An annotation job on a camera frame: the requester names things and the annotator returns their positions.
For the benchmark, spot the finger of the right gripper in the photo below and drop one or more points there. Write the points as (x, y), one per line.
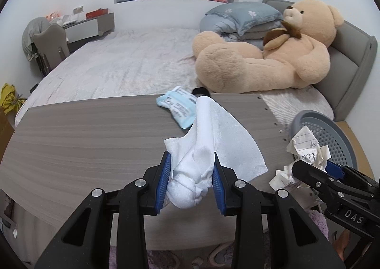
(349, 175)
(320, 179)

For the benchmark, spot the white paper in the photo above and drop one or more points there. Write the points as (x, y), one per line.
(306, 148)

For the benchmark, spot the blue grey pillow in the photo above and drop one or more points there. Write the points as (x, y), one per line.
(242, 21)

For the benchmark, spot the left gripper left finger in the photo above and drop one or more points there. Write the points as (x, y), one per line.
(143, 197)

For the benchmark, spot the white cloth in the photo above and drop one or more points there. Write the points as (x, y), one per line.
(215, 133)

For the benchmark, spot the orange red box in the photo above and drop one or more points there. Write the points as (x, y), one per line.
(96, 13)

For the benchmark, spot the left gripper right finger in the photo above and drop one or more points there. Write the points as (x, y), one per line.
(236, 197)

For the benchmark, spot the large beige teddy bear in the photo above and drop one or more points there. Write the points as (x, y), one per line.
(293, 56)

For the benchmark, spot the blue tissue packet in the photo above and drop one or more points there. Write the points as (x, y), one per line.
(181, 104)

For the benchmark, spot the yellow plush toy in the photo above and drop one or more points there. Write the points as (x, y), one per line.
(11, 101)

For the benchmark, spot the grey perforated waste basket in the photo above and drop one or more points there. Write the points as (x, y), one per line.
(328, 134)

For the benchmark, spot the bed with checked sheet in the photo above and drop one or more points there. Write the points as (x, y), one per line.
(129, 63)

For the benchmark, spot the black round object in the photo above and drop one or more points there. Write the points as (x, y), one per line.
(200, 91)

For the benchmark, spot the grey chair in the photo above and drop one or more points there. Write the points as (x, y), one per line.
(45, 44)

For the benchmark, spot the grey wooden board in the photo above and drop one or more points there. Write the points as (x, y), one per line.
(59, 153)

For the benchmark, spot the grey upholstered headboard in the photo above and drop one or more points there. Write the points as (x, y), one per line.
(352, 56)

